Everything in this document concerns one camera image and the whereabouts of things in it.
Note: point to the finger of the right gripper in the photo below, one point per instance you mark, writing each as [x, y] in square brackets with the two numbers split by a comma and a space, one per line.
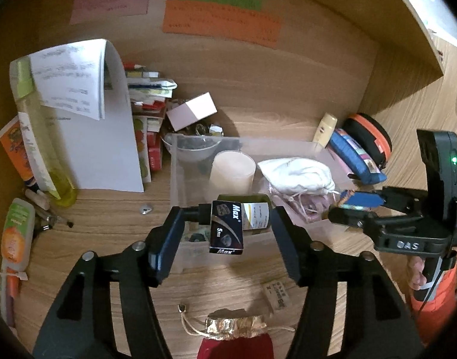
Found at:
[396, 198]
[365, 220]

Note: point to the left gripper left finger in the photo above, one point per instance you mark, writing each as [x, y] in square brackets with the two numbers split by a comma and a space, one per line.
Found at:
[79, 323]

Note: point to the beaded charm with tag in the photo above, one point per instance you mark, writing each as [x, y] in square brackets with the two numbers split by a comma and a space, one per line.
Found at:
[359, 200]

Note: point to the white drawstring cloth bag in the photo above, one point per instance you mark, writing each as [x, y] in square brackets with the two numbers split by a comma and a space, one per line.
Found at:
[298, 175]

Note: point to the dark green dropper bottle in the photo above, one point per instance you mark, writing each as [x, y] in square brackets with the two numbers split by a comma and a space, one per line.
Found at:
[256, 211]

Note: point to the red velvet pouch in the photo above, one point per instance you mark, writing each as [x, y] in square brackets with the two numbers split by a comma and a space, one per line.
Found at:
[231, 334]

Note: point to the blue Max staples box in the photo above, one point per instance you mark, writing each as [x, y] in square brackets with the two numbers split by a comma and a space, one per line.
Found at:
[226, 228]

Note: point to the cotton pad cylinder container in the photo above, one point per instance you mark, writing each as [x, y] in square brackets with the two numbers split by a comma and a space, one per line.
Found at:
[232, 173]

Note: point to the person right hand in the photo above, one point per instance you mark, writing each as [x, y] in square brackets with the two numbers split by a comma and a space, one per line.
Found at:
[415, 277]

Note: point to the blue colourful pencil case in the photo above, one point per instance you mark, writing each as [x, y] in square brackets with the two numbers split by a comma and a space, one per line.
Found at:
[356, 158]

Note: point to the black orange zip case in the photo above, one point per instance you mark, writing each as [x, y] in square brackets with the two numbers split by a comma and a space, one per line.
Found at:
[371, 136]

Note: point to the cream lotion bottle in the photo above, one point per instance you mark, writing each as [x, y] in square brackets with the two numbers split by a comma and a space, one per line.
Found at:
[325, 129]

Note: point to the orange green tube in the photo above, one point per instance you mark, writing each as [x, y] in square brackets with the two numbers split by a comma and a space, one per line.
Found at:
[17, 234]

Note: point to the small metal clip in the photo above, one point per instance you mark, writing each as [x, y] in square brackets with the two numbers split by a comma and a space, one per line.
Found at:
[146, 209]

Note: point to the yellow-green spray bottle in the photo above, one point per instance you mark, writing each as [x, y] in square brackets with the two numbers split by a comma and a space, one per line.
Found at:
[44, 163]

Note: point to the white folded paper sheet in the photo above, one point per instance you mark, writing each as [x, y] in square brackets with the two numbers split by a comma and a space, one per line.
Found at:
[85, 99]

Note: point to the white ceramic bowl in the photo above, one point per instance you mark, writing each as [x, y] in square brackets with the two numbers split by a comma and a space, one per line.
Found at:
[190, 148]

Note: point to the orange booklet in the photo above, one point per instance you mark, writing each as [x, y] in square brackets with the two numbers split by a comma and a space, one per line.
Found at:
[13, 144]

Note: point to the small white pink box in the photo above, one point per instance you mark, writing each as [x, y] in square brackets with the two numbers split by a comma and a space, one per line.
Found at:
[192, 111]

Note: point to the stack of books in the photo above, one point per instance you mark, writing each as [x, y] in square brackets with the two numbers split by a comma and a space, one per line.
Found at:
[149, 94]

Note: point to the orange paper note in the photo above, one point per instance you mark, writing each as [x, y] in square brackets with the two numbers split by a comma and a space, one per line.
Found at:
[221, 20]

